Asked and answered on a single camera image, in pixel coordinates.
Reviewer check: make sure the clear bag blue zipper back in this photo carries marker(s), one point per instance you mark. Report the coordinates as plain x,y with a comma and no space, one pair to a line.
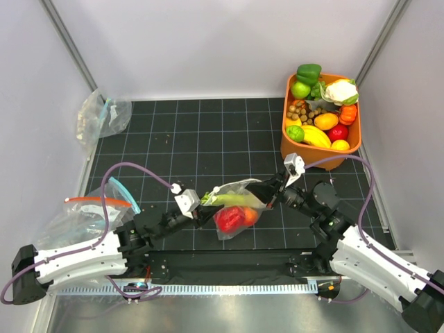
98,118

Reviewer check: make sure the green bell pepper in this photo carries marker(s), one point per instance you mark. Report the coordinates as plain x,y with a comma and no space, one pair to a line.
308,74

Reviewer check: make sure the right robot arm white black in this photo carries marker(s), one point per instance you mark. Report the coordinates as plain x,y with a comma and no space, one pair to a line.
346,250

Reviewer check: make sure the yellow banana bunch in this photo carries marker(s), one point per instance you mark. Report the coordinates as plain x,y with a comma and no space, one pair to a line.
315,137

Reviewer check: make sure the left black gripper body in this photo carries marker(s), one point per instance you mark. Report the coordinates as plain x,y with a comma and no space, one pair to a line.
173,224

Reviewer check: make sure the white cauliflower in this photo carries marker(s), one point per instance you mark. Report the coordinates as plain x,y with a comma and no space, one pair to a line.
342,92

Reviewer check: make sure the green celery stalk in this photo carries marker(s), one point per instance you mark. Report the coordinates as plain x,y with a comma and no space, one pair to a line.
231,199

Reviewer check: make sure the slotted cable duct rail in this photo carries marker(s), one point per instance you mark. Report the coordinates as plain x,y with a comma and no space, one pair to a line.
134,288

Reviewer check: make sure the red apple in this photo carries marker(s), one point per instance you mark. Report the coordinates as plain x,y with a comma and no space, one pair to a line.
338,132

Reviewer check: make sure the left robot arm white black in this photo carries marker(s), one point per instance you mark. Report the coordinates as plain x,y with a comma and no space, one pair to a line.
122,253

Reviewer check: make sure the clear bag orange zipper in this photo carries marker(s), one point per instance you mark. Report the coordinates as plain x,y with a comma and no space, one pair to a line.
82,219

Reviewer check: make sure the orange plastic bin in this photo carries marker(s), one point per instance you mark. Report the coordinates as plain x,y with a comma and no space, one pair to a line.
311,154

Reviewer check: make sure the yellow orange mango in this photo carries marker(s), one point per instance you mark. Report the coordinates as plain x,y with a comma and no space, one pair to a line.
326,121

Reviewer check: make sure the green grape bunch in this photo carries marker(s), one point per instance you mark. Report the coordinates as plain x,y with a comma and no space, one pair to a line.
316,90

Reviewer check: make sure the yellow lemon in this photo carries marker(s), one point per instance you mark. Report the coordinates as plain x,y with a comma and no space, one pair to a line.
340,145

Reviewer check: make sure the red tomato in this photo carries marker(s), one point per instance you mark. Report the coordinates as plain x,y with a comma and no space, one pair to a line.
250,216

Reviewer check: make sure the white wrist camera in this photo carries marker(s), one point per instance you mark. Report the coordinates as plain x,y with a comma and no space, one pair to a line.
186,199
295,168

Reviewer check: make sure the red bell pepper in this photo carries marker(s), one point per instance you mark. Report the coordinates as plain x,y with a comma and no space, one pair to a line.
230,219

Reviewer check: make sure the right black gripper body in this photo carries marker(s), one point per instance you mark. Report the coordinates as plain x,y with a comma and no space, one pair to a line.
293,195

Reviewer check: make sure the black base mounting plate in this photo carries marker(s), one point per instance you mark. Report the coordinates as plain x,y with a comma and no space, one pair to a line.
229,267

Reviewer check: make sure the clear polka dot zip bag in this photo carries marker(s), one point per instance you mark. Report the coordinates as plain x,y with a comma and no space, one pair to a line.
238,187

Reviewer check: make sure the small orange pumpkin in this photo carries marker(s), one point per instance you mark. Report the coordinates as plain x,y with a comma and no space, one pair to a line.
347,114

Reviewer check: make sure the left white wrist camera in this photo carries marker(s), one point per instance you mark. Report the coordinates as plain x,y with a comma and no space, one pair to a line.
186,199

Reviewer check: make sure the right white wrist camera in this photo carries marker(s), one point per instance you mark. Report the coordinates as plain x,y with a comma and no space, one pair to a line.
295,168

